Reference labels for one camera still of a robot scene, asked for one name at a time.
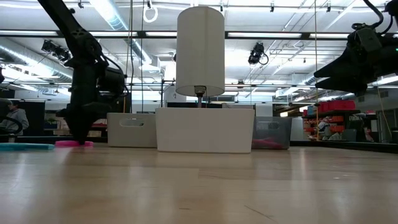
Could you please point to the white cylindrical lamp shade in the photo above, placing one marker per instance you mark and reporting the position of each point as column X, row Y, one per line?
column 200, row 49

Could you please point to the large black monitor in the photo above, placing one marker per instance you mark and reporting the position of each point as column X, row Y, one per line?
column 119, row 107

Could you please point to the silver ventilation duct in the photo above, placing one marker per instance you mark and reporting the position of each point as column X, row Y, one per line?
column 31, row 59
column 311, row 81

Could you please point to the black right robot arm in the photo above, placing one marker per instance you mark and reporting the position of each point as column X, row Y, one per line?
column 392, row 7

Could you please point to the white plastic bin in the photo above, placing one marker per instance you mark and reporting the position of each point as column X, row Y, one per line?
column 205, row 130

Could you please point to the shelf with red bins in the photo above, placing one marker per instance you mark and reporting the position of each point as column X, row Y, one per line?
column 337, row 105

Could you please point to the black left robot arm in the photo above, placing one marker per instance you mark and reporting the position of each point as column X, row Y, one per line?
column 84, row 46

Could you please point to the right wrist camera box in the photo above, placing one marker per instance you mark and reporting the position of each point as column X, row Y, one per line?
column 368, row 39

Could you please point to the ceiling light rail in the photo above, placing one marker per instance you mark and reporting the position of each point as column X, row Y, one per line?
column 264, row 35

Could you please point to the person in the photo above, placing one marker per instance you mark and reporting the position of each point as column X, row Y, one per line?
column 17, row 119

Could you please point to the transparent smoky plastic bin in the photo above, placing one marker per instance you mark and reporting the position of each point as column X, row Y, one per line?
column 280, row 127

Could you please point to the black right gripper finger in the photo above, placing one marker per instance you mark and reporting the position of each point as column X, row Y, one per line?
column 348, row 85
column 349, row 68

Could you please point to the teal blue highlighter marker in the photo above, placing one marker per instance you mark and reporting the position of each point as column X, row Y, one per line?
column 25, row 147

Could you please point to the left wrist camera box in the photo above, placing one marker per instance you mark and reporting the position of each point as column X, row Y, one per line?
column 113, row 81

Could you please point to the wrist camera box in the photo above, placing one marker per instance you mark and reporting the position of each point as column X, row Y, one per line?
column 368, row 39
column 113, row 81

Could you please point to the black ceiling mounted camera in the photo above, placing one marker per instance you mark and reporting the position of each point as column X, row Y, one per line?
column 256, row 53
column 57, row 51

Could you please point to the grey plastic bin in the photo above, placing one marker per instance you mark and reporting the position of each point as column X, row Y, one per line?
column 118, row 137

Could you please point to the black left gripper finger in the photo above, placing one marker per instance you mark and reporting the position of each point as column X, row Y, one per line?
column 82, row 129

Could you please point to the pink highlighter marker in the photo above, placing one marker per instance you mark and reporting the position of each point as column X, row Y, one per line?
column 267, row 144
column 65, row 144

